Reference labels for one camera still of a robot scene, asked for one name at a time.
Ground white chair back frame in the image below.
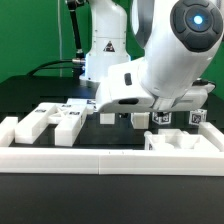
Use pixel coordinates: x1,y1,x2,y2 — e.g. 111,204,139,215
15,102,94,147

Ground grey hanging cable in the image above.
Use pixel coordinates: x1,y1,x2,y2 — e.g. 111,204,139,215
57,0,64,78

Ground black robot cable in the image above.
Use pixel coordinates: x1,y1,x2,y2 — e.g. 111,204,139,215
27,0,88,78

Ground white tagged cube left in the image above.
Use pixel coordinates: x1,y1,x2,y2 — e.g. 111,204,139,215
152,112,172,125

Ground white tag sheet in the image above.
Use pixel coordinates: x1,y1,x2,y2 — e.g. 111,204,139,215
67,98,96,113

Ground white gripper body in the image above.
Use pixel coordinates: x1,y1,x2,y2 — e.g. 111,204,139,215
96,58,215,113

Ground white tagged cube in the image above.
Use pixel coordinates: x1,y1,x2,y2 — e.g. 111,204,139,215
189,109,207,125
152,112,172,125

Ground white chair seat part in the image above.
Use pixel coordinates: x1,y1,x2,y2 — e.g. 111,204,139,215
143,128,221,152

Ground white U-shaped fence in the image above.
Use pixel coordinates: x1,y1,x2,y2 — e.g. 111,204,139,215
0,117,224,176

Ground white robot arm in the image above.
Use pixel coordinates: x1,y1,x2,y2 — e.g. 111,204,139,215
65,0,224,113

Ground white tagged cube right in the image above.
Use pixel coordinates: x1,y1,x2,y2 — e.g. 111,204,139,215
189,109,207,125

